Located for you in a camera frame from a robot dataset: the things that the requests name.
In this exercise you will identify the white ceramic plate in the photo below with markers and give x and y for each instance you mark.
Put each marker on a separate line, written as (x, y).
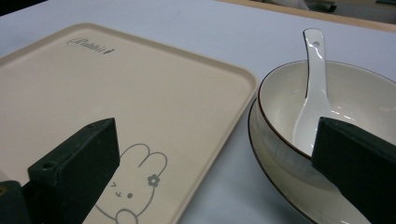
(299, 193)

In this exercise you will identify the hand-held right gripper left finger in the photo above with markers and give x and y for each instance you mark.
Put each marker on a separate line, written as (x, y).
(77, 165)

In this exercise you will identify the white ceramic bowl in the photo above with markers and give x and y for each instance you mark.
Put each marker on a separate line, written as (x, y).
(358, 93)

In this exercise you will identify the beige tray with rabbit print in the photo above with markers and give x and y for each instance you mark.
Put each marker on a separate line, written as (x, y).
(130, 99)

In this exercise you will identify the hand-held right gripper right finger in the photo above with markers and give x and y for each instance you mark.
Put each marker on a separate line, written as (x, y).
(358, 161)

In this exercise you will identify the white ceramic spoon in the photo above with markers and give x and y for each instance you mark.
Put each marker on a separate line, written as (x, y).
(315, 93)

